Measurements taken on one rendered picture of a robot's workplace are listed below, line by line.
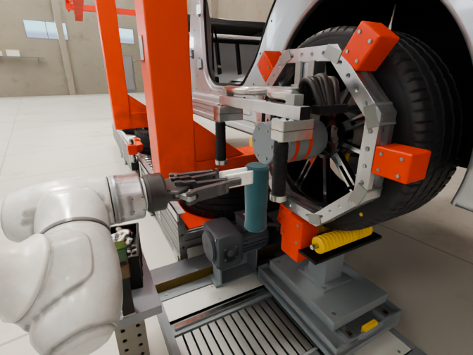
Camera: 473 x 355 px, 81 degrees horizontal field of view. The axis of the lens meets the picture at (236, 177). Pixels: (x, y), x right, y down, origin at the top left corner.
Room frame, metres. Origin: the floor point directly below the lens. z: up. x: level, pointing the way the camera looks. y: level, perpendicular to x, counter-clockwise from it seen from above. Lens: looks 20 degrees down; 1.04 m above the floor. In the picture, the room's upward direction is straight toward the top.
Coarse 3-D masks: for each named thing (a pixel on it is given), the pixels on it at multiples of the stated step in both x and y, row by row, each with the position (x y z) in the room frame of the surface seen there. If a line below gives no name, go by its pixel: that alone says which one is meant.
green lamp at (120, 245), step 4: (120, 240) 0.59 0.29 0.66; (116, 244) 0.57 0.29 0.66; (120, 244) 0.57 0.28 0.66; (124, 244) 0.57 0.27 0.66; (116, 248) 0.55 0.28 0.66; (120, 248) 0.55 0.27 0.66; (124, 248) 0.56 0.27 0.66; (120, 252) 0.55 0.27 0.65; (124, 252) 0.55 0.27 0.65; (120, 256) 0.55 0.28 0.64; (124, 256) 0.55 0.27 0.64; (120, 260) 0.55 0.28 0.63; (124, 260) 0.55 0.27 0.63
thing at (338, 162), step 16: (352, 128) 0.83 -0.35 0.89; (336, 144) 0.93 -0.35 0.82; (352, 144) 0.83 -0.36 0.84; (304, 160) 1.14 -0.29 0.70; (320, 160) 1.17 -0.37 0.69; (336, 160) 0.87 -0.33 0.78; (288, 176) 1.05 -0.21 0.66; (304, 176) 1.00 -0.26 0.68; (320, 176) 1.09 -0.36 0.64; (336, 176) 1.11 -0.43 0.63; (352, 176) 0.82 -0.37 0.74; (304, 192) 0.97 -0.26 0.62; (320, 192) 0.98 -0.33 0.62; (336, 192) 0.99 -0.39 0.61
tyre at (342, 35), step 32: (320, 32) 0.96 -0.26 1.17; (352, 32) 0.85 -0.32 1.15; (384, 64) 0.75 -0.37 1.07; (416, 64) 0.74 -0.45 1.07; (448, 64) 0.81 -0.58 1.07; (416, 96) 0.67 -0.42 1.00; (448, 96) 0.72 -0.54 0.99; (416, 128) 0.65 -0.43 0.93; (448, 128) 0.69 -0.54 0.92; (448, 160) 0.71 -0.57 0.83; (384, 192) 0.69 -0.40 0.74; (416, 192) 0.68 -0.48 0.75; (352, 224) 0.76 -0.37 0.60
